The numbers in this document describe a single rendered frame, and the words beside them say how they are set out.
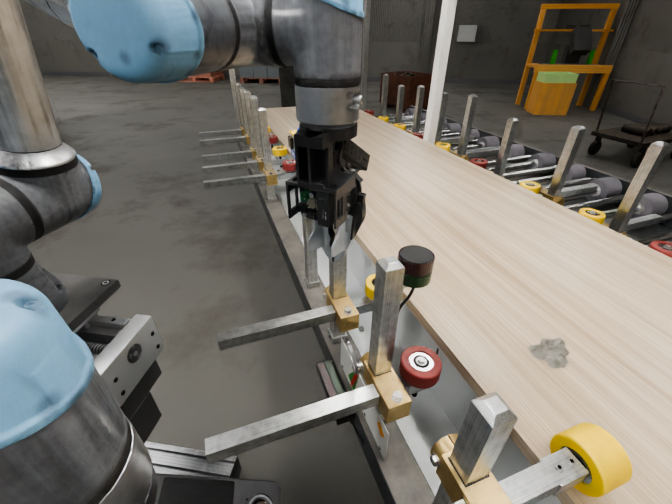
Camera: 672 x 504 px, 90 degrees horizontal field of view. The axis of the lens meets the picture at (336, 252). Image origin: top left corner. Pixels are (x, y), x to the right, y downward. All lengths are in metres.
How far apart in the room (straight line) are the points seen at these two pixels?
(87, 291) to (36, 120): 0.30
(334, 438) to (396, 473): 0.83
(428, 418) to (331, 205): 0.70
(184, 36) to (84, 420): 0.25
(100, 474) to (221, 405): 1.57
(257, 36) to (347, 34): 0.09
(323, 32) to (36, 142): 0.50
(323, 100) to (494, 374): 0.58
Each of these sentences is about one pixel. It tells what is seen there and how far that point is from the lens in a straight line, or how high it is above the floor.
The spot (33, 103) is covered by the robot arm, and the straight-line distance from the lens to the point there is 0.72.
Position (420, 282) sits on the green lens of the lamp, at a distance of 0.58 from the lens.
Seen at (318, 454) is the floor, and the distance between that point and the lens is 1.61.
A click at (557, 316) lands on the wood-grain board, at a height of 0.90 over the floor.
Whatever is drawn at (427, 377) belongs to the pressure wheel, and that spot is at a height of 0.91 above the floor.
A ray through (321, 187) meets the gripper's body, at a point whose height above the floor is 1.29.
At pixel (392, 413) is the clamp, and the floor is 0.85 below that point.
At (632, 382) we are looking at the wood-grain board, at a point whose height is 0.90.
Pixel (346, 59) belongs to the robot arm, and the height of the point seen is 1.43.
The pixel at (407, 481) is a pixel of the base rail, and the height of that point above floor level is 0.70.
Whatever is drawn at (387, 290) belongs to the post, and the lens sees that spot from 0.57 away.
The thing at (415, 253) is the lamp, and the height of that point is 1.14.
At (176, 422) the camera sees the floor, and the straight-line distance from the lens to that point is 1.81.
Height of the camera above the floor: 1.45
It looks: 34 degrees down
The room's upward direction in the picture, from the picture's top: straight up
